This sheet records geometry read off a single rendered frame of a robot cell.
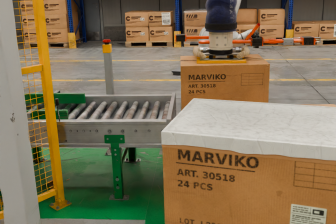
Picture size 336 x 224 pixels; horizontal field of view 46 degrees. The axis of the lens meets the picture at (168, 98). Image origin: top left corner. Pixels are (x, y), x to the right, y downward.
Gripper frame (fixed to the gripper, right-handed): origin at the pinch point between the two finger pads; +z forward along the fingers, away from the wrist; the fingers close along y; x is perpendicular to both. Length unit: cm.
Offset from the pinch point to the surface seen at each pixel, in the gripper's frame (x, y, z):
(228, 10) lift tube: 21.5, -22.4, 8.7
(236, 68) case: 16.5, 15.9, 18.9
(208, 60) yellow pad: 35.1, 10.9, 12.4
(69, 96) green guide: 147, 45, -23
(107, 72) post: 121, 30, -48
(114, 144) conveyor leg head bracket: 100, 64, 33
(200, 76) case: 40.8, 20.5, 19.9
